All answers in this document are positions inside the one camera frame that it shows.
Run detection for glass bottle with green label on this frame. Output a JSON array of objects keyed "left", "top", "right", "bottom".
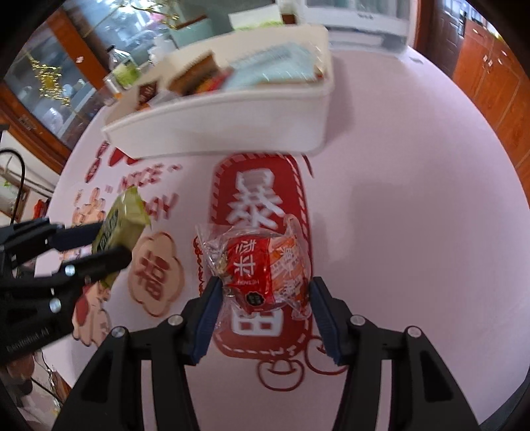
[{"left": 107, "top": 45, "right": 141, "bottom": 90}]

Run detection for mint canister with brown lid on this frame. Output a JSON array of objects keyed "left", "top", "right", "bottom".
[{"left": 170, "top": 17, "right": 233, "bottom": 48}]

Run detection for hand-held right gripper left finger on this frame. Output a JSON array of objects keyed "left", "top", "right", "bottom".
[{"left": 52, "top": 277, "right": 224, "bottom": 431}]

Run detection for white squeeze bottle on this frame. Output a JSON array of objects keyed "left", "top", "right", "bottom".
[{"left": 149, "top": 41, "right": 175, "bottom": 67}]

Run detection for green snack packet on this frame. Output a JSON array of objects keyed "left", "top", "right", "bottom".
[{"left": 90, "top": 186, "right": 150, "bottom": 291}]

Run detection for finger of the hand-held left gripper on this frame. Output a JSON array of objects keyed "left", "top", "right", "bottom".
[
  {"left": 6, "top": 219, "right": 104, "bottom": 262},
  {"left": 45, "top": 246, "right": 134, "bottom": 316}
]

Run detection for green tissue pack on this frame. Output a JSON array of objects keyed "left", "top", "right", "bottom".
[{"left": 229, "top": 8, "right": 284, "bottom": 31}]

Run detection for white sterilizer cabinet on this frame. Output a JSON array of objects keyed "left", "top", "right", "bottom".
[{"left": 304, "top": 0, "right": 408, "bottom": 44}]

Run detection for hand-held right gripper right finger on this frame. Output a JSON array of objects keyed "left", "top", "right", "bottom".
[{"left": 310, "top": 277, "right": 481, "bottom": 431}]

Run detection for red clear-wrapped snack packet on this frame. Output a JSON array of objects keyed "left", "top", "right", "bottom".
[{"left": 194, "top": 215, "right": 312, "bottom": 320}]

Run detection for black cable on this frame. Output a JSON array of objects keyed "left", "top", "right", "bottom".
[{"left": 0, "top": 149, "right": 27, "bottom": 224}]

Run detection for dark brown door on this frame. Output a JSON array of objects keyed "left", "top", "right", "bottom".
[{"left": 431, "top": 0, "right": 468, "bottom": 38}]

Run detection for small gold door ornament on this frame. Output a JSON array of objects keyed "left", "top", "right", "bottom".
[{"left": 29, "top": 54, "right": 71, "bottom": 106}]

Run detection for wooden cabinet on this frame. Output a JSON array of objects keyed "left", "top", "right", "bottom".
[{"left": 451, "top": 0, "right": 530, "bottom": 137}]

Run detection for white plastic bin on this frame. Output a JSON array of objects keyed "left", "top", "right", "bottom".
[{"left": 101, "top": 24, "right": 335, "bottom": 158}]

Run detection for small glass jars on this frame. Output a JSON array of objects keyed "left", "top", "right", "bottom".
[{"left": 103, "top": 75, "right": 122, "bottom": 101}]

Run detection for brown chocolate packet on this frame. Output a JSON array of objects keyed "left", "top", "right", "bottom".
[{"left": 138, "top": 81, "right": 161, "bottom": 110}]

